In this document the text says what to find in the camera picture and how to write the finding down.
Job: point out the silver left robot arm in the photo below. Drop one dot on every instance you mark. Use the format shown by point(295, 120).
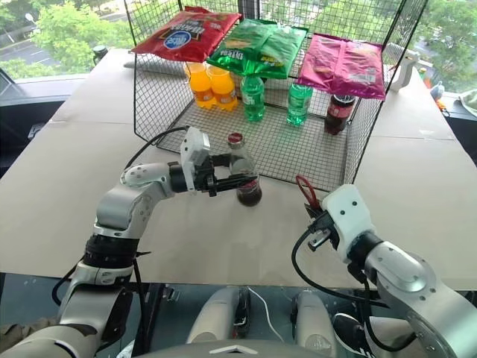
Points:
point(119, 209)

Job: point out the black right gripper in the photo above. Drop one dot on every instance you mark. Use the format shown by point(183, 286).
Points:
point(328, 229)

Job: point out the grey robot chest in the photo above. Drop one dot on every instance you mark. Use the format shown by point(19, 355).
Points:
point(242, 350)

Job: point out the glass cola bottle red cap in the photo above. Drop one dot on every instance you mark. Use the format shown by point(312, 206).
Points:
point(249, 186)

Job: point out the silver robot leg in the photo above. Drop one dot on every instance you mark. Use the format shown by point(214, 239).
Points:
point(212, 317)
point(313, 320)

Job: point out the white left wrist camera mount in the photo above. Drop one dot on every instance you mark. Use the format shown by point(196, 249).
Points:
point(194, 145)

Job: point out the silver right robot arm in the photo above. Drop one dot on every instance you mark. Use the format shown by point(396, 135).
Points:
point(410, 283)

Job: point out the green chip bag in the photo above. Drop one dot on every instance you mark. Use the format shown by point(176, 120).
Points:
point(257, 46)

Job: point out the black round object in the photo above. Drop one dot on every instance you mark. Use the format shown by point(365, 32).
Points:
point(100, 52)

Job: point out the orange soda plastic bottle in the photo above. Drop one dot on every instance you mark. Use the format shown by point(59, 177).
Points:
point(197, 89)
point(223, 93)

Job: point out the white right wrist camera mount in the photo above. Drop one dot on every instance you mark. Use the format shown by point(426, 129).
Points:
point(350, 216)

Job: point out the magenta chip bag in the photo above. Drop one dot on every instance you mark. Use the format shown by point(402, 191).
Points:
point(343, 67)

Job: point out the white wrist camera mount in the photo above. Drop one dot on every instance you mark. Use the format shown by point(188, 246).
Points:
point(194, 145)
point(350, 216)

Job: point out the green soda plastic bottle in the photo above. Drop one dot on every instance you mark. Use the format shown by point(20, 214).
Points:
point(299, 106)
point(253, 100)

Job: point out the white handheld device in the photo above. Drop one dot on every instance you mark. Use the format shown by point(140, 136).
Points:
point(404, 71)

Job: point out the red chip bag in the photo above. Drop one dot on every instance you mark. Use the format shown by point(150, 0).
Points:
point(190, 35)

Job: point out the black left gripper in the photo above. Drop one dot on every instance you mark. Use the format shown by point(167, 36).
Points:
point(205, 175)

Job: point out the dark cola plastic bottle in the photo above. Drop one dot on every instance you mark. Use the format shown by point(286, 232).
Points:
point(337, 113)

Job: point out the red bottle opener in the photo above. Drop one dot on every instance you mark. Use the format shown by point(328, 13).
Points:
point(308, 190)

